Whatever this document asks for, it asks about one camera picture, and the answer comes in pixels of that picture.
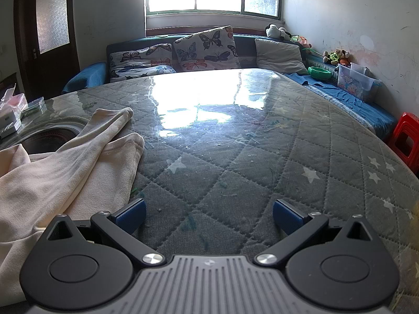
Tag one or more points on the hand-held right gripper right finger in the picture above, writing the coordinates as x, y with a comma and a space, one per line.
284, 216

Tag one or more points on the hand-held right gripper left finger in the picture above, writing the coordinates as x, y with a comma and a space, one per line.
132, 217

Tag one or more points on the cream garment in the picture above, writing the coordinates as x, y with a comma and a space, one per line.
65, 176

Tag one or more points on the grey quilted star table cover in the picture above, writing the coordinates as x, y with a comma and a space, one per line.
229, 170

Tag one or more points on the round black induction cooktop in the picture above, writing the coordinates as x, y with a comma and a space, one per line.
55, 137

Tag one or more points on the long butterfly print pillow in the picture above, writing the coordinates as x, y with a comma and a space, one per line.
144, 73
140, 54

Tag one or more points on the red plastic stool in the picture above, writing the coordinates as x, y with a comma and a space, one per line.
406, 134

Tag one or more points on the green plastic bowl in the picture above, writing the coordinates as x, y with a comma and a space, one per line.
320, 73

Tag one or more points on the small green pack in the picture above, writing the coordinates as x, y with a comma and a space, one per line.
34, 106

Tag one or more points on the clear plastic storage box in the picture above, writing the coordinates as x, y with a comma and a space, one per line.
356, 83

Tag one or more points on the white tissue pack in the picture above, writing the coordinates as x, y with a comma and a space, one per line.
9, 128

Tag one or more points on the grey cushion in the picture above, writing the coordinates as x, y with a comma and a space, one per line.
280, 55

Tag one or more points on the pink tissue pack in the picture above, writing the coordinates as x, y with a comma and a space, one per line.
14, 104

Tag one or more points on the orange plush toy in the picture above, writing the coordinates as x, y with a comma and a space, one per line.
344, 61

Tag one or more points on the dark wooden door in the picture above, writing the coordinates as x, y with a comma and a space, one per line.
49, 72

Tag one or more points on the brown plush toy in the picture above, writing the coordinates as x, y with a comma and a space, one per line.
335, 55

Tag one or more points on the blue sofa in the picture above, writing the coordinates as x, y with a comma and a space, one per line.
247, 45

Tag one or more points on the colourful plush toy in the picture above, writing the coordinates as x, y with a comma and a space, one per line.
301, 41

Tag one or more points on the panda plush toy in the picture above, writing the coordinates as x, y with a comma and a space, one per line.
275, 32

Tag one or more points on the square butterfly print pillow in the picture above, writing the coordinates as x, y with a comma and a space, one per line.
206, 47

